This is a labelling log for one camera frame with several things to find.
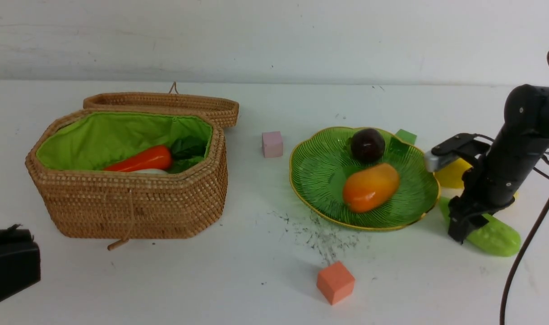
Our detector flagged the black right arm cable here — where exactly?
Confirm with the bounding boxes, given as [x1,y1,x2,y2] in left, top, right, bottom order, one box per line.
[500,48,549,325]

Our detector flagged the woven wicker basket green lining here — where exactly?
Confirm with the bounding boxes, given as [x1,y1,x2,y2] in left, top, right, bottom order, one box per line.
[25,109,228,245]

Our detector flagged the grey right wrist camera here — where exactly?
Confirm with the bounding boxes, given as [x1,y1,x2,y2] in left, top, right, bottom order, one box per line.
[424,151,459,173]

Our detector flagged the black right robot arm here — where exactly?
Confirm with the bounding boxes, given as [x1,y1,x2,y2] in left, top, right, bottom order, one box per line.
[424,84,549,243]

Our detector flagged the orange carrot with green leaves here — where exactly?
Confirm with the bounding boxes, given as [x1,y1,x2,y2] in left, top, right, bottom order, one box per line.
[104,136,208,173]

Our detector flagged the yellow lemon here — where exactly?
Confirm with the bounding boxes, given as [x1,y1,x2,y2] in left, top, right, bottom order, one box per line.
[434,158,472,189]

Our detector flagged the dark purple mangosteen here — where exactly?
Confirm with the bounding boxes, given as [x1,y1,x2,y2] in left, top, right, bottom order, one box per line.
[349,128,386,164]

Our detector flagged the orange foam cube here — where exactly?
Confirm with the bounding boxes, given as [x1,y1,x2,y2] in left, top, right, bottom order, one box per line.
[316,261,355,305]

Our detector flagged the pink foam cube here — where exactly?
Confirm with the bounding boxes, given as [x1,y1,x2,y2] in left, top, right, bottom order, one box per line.
[262,131,283,158]

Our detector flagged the orange yellow mango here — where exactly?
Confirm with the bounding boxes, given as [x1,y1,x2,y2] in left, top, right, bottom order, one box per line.
[342,163,400,214]

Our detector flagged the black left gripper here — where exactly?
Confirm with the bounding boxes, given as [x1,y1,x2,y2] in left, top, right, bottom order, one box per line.
[0,224,41,302]

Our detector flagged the green foam cube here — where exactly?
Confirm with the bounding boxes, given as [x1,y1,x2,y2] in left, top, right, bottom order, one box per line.
[395,129,417,145]

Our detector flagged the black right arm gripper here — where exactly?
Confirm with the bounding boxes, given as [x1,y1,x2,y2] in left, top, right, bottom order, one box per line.
[431,127,549,245]

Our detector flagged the green bitter gourd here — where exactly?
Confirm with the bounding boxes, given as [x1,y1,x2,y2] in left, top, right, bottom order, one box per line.
[438,197,522,257]

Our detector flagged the green glass leaf plate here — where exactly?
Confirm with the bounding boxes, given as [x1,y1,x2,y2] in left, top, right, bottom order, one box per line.
[289,127,441,231]

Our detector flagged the woven wicker basket lid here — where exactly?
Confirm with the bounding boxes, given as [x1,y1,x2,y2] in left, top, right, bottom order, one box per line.
[83,82,240,128]

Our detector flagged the white radish with green leaves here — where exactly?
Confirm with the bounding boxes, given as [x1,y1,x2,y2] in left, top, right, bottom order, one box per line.
[132,168,169,175]

